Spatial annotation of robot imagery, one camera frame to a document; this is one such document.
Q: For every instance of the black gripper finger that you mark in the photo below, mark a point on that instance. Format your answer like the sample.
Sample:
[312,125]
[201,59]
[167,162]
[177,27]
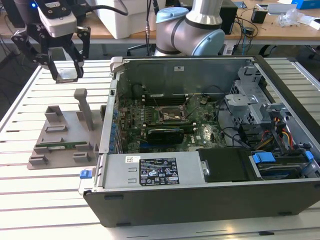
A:
[30,52]
[85,45]

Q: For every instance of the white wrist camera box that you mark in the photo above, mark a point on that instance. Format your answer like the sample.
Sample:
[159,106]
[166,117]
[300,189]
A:
[60,25]

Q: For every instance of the silver metal drive cage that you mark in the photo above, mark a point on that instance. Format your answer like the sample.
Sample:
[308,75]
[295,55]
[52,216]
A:
[240,100]

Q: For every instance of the small blue plastic tab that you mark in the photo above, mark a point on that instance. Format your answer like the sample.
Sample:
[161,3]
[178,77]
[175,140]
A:
[310,155]

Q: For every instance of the green RAM stick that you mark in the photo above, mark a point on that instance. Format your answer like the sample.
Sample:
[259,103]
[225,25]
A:
[75,144]

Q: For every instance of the white flat carton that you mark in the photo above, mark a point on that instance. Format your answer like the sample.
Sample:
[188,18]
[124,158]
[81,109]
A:
[282,8]

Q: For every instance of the blue case latch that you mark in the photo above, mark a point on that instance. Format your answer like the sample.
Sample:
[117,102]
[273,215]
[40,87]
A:
[85,174]

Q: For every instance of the CPU socket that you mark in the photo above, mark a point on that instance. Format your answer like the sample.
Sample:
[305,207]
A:
[172,119]

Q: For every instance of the blue disk carrier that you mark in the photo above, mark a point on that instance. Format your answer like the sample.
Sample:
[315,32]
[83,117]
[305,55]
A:
[263,158]

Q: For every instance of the silver CPU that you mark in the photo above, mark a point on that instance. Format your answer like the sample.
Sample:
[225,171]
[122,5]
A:
[67,76]

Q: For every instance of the large white box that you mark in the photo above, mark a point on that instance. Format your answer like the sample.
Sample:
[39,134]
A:
[130,22]

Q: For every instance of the black plastic bay cover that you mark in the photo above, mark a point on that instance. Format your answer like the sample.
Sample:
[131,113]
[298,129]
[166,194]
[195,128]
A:
[225,165]

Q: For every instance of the small white box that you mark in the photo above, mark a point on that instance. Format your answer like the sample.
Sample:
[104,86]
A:
[315,23]

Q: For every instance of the black round board component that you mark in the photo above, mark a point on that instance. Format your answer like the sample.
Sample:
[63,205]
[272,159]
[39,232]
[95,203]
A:
[137,90]

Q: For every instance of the black connector block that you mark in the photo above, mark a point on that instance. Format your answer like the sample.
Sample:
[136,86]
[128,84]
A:
[248,135]

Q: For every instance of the large black computer tower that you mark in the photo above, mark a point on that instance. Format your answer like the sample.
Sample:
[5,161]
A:
[8,12]

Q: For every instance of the green motherboard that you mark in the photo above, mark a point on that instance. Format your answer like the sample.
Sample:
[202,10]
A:
[202,125]

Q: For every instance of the clear plastic bag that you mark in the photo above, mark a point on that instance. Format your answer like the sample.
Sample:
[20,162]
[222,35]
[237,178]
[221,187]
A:
[290,17]

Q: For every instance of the silver power supply with label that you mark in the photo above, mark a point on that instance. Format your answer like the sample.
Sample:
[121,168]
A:
[117,172]

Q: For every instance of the black graphics card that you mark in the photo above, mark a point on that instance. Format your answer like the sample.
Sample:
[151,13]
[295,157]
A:
[165,136]

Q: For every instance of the black RAM slot row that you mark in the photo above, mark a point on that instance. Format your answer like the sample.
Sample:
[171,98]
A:
[162,100]
[175,124]

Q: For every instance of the wooden office desk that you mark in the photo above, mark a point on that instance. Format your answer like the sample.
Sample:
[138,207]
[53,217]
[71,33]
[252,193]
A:
[100,27]
[275,32]

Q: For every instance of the blue carton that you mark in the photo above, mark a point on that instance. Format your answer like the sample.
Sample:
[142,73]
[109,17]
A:
[307,3]

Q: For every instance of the grey parts rack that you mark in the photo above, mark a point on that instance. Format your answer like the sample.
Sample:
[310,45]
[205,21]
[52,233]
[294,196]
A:
[72,135]

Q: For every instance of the black open PC case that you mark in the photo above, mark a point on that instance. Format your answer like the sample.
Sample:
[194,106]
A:
[200,207]

